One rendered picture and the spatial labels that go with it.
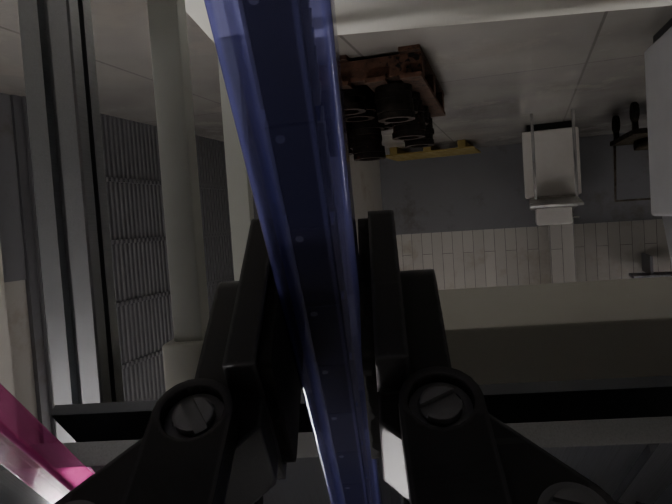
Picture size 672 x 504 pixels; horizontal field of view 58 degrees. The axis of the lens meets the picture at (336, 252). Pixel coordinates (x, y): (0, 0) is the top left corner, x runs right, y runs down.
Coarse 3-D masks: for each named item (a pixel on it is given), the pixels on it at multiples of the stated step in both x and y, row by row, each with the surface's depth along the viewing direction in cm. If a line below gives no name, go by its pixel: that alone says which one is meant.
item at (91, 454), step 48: (528, 384) 27; (576, 384) 27; (624, 384) 27; (96, 432) 30; (144, 432) 30; (528, 432) 22; (576, 432) 22; (624, 432) 21; (0, 480) 24; (288, 480) 24; (624, 480) 23
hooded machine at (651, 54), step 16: (656, 48) 308; (656, 64) 310; (656, 80) 311; (656, 96) 313; (656, 112) 314; (656, 128) 316; (656, 144) 317; (656, 160) 319; (656, 176) 321; (656, 192) 322; (656, 208) 324
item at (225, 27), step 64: (256, 0) 7; (320, 0) 7; (256, 64) 7; (320, 64) 7; (256, 128) 8; (320, 128) 8; (256, 192) 9; (320, 192) 9; (320, 256) 10; (320, 320) 11; (320, 384) 12; (320, 448) 14
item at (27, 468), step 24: (0, 384) 18; (0, 408) 18; (24, 408) 19; (0, 432) 18; (24, 432) 19; (48, 432) 20; (0, 456) 19; (24, 456) 19; (48, 456) 20; (72, 456) 21; (24, 480) 21; (48, 480) 21; (72, 480) 21
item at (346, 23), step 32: (192, 0) 71; (352, 0) 75; (384, 0) 75; (416, 0) 76; (448, 0) 77; (480, 0) 78; (512, 0) 79; (544, 0) 79; (576, 0) 80; (608, 0) 81; (640, 0) 82; (352, 32) 87
